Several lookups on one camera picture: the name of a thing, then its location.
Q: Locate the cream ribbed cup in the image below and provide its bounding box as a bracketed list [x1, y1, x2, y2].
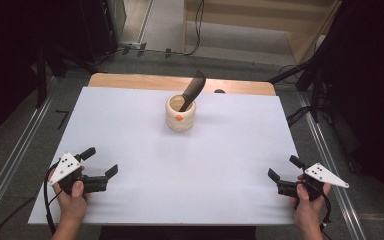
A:
[165, 93, 197, 132]

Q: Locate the black metal stand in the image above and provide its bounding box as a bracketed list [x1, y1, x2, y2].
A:
[268, 54, 328, 125]
[34, 38, 64, 110]

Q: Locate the person's right hand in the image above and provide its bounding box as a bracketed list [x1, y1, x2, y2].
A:
[291, 183, 333, 228]

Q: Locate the black curtain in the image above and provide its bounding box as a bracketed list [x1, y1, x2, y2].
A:
[308, 0, 384, 221]
[0, 0, 114, 151]

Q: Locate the black hanging cable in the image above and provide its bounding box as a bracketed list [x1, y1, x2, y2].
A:
[183, 0, 205, 57]

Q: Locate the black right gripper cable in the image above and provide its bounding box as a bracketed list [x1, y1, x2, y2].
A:
[319, 192, 334, 240]

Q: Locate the wooden table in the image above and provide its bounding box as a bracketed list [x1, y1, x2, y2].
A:
[88, 72, 277, 97]

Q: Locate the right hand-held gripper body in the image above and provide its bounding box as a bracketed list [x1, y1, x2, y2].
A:
[277, 162, 350, 202]

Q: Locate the metal floor rail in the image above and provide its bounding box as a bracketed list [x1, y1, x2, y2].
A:
[298, 92, 368, 240]
[0, 75, 58, 233]

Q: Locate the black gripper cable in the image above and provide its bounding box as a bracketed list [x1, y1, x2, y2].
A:
[319, 192, 334, 240]
[42, 165, 58, 236]

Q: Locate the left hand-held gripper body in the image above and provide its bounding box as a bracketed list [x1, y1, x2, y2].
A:
[48, 152, 109, 196]

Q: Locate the white board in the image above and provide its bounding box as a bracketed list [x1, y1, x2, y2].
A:
[28, 86, 299, 226]

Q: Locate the thin black floor cable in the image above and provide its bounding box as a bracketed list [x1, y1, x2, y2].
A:
[0, 195, 38, 240]

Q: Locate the person's left hand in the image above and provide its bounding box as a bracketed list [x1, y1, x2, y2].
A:
[48, 179, 91, 223]

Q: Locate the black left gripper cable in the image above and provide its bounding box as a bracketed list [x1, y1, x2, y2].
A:
[42, 165, 58, 236]

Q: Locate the light wooden shelf unit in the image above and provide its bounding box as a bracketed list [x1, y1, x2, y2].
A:
[182, 0, 343, 65]

